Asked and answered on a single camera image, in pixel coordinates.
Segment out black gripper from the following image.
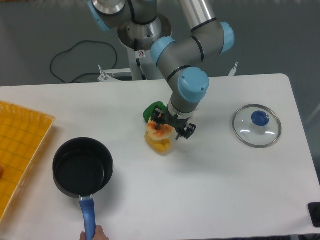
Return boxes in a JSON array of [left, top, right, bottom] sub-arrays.
[[151, 105, 197, 140]]

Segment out orange white bread roll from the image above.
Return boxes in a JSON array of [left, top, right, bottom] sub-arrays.
[[146, 118, 174, 141]]

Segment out black saucepan blue handle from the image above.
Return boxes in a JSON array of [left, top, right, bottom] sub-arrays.
[[52, 137, 114, 240]]

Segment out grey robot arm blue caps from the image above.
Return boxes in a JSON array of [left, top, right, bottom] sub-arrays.
[[87, 0, 235, 139]]

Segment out person's hand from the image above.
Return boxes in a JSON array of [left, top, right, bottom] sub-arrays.
[[79, 225, 110, 240]]

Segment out yellow bell pepper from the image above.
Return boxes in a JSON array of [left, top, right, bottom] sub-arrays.
[[144, 132, 171, 154]]

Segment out green bell pepper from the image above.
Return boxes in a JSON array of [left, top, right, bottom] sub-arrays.
[[142, 101, 167, 123]]

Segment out glass lid blue knob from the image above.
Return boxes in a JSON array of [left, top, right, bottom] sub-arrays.
[[232, 104, 282, 149]]

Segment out yellow plastic basket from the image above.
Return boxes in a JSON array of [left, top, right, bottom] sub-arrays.
[[0, 100, 56, 222]]

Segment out black device at table edge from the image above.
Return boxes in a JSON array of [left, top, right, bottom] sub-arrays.
[[307, 202, 320, 228]]

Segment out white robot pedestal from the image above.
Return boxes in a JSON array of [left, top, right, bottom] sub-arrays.
[[97, 13, 176, 83]]

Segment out black floor cable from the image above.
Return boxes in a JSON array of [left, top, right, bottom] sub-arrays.
[[49, 40, 118, 84]]

